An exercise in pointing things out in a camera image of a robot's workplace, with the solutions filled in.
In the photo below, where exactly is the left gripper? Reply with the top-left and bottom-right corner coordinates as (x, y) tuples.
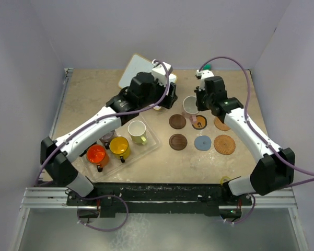
(138, 76), (176, 109)

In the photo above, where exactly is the pink cup white inside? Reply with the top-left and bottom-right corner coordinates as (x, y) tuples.
(182, 96), (199, 124)

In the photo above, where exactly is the orange black-rimmed coaster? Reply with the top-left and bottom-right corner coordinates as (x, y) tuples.
(192, 115), (207, 130)

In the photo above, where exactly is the tan cork coaster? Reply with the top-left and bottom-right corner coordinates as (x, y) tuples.
(214, 117), (230, 131)

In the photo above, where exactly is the dark brown wooden coaster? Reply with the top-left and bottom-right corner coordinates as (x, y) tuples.
(169, 114), (187, 129)

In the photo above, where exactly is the blue round coaster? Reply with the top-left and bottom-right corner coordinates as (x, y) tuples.
(194, 135), (212, 151)

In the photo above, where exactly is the woven rattan coaster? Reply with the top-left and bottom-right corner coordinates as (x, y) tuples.
(214, 134), (236, 155)

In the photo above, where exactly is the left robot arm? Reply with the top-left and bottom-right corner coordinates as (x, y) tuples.
(40, 68), (177, 205)

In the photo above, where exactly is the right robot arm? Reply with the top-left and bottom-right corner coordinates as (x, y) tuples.
(194, 74), (295, 204)

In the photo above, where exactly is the pale yellow cup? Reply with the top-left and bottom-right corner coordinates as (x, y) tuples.
(127, 121), (147, 145)

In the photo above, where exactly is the dark brown ringed coaster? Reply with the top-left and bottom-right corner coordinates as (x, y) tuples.
(169, 134), (188, 151)

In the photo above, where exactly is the yellow transparent cup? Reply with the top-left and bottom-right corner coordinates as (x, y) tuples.
(109, 136), (131, 163)

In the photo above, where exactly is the purple cup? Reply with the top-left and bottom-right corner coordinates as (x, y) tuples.
(99, 130), (117, 149)

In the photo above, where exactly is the orange transparent cup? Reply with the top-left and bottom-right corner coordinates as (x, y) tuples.
(86, 144), (109, 172)

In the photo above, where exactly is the small whiteboard on stand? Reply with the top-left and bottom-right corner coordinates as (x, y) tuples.
(118, 53), (178, 89)

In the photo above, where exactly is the clear plastic tray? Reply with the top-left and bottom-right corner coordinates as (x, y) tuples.
(74, 115), (160, 182)

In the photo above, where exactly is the yellow tape roll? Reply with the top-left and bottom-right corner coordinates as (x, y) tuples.
(220, 176), (231, 186)

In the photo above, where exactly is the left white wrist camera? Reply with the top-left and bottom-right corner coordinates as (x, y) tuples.
(151, 59), (173, 87)

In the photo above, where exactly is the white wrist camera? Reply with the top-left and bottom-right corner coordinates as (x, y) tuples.
(195, 70), (214, 90)
(151, 59), (173, 87)

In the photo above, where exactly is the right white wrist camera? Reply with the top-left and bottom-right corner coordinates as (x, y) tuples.
(195, 70), (214, 90)

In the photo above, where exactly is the green object at wall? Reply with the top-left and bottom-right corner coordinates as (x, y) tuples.
(203, 64), (212, 70)

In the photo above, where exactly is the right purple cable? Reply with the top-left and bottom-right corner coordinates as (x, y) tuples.
(200, 56), (314, 225)

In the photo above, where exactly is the purple cable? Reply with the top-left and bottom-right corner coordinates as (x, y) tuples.
(35, 60), (130, 232)
(200, 56), (314, 225)

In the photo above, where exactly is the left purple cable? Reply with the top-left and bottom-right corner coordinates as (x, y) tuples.
(35, 60), (130, 232)

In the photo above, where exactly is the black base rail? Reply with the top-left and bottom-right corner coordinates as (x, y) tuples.
(67, 182), (252, 218)

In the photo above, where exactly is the aluminium frame rail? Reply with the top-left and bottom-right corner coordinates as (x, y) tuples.
(20, 187), (67, 209)

